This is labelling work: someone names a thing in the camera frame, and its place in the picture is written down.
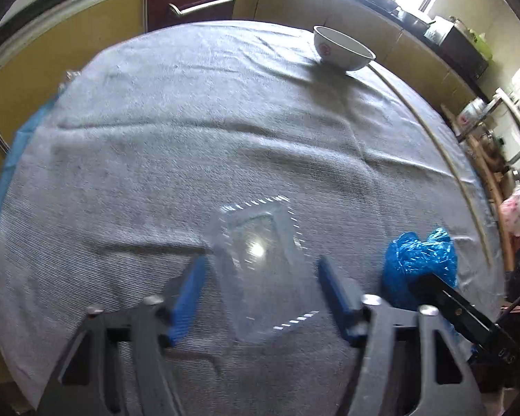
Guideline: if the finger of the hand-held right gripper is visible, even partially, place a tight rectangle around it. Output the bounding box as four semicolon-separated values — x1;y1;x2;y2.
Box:
411;272;502;351

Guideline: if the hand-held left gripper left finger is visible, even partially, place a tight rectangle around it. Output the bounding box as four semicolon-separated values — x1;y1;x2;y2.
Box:
35;255;211;416

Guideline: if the metal storage rack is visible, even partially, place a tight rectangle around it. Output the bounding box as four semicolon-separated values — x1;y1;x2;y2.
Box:
441;89;520;271

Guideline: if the long thin wooden strip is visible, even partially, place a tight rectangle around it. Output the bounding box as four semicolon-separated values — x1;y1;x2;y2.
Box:
367;61;494;267

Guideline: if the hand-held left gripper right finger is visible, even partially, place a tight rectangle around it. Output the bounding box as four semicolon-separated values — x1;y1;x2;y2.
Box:
318;255;486;416

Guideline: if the black microwave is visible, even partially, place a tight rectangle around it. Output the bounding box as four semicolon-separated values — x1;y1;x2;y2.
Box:
440;21;490;79

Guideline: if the white jar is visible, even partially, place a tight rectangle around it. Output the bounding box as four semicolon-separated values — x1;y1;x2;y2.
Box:
458;99;487;128

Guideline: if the clear plastic container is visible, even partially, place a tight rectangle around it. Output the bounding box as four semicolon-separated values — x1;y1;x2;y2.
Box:
208;196;331;344

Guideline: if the white bowl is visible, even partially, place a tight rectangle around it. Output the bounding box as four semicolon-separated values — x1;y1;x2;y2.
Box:
313;25;377;72

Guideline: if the blue plastic bag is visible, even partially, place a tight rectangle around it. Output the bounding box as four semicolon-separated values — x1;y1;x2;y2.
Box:
381;226;459;313

